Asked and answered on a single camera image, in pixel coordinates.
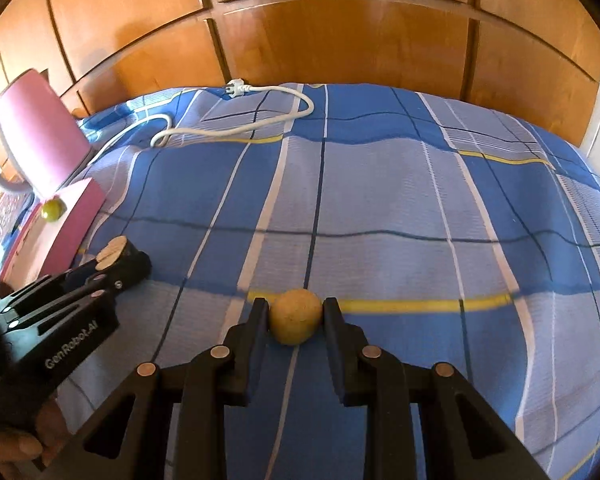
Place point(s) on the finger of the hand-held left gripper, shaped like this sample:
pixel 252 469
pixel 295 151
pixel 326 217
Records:
pixel 30 292
pixel 130 267

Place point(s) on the person's left hand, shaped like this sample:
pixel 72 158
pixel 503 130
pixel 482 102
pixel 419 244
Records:
pixel 22 447

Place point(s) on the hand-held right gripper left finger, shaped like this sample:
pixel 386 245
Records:
pixel 254 360

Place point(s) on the blue plaid blanket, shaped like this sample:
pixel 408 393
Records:
pixel 405 185

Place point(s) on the patterned flat box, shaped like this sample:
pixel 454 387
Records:
pixel 5 212

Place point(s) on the pink electric kettle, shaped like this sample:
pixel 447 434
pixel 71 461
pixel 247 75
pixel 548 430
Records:
pixel 40 130

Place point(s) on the small green lime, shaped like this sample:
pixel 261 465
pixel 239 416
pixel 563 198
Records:
pixel 53 211

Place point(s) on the wooden wardrobe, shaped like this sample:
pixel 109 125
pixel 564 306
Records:
pixel 330 35

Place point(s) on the small tan potato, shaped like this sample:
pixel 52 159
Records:
pixel 296 316

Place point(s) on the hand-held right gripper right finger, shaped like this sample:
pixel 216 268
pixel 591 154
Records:
pixel 337 360

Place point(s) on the pink box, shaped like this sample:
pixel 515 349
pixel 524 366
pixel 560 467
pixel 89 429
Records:
pixel 75 230

